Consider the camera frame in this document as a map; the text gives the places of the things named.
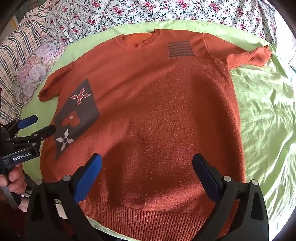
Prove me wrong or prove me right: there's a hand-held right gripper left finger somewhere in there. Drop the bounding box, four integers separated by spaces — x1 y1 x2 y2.
24 153 103 241

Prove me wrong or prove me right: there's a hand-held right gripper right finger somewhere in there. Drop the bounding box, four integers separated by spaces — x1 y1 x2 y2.
192 153 269 241

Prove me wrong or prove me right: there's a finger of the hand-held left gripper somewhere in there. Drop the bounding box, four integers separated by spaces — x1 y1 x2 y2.
4 115 38 139
9 125 56 145

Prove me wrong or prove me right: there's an orange knit sweater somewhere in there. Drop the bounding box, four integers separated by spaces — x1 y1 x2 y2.
38 28 273 235

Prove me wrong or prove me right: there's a person's left hand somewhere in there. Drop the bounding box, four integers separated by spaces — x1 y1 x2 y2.
0 163 27 200

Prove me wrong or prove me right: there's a pale floral pillow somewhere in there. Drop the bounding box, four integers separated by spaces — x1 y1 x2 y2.
16 35 68 100

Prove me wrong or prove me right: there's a plaid blanket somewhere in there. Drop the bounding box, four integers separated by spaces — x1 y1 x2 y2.
0 9 49 116

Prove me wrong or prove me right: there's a light green bed sheet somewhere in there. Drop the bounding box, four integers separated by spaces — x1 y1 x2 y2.
20 20 296 241

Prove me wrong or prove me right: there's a white pink-flowered quilt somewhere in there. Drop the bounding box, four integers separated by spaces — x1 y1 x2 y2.
45 0 278 48

